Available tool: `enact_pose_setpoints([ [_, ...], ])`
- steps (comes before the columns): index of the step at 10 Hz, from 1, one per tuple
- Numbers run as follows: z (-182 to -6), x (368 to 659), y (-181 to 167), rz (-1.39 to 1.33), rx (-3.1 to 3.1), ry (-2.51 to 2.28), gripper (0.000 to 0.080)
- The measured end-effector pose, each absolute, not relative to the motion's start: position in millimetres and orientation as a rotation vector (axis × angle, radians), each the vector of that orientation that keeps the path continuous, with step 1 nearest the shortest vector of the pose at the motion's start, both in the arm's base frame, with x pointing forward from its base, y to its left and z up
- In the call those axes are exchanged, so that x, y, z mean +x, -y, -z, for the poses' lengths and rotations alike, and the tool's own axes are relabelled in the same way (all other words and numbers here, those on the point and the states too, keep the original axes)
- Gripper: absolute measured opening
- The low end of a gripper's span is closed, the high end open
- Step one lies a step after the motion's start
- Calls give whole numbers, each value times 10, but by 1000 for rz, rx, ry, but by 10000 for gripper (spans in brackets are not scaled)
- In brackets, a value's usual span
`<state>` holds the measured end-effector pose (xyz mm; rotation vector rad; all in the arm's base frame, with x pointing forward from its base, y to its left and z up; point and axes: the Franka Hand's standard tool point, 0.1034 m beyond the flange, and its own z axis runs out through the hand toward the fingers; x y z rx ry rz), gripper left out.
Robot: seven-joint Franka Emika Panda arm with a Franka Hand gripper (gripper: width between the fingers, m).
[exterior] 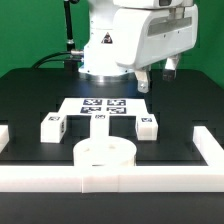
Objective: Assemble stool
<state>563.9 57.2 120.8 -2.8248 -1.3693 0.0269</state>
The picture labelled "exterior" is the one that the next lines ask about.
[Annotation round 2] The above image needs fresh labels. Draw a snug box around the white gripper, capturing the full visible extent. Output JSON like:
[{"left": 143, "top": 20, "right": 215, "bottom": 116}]
[{"left": 113, "top": 5, "right": 198, "bottom": 93}]

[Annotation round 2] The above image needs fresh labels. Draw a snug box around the white round stool seat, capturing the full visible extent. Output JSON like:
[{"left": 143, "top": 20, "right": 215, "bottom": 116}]
[{"left": 73, "top": 136, "right": 137, "bottom": 167}]

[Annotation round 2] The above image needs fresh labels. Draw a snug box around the white marker tag sheet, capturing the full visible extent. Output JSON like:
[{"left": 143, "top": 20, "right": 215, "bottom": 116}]
[{"left": 59, "top": 98, "right": 147, "bottom": 116}]

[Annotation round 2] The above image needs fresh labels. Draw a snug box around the black cable bundle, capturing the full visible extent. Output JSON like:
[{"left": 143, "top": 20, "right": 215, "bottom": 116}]
[{"left": 31, "top": 49, "right": 85, "bottom": 69}]

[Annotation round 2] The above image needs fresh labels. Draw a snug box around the white U-shaped boundary wall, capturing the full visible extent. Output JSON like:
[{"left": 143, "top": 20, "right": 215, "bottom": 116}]
[{"left": 0, "top": 126, "right": 224, "bottom": 193}]

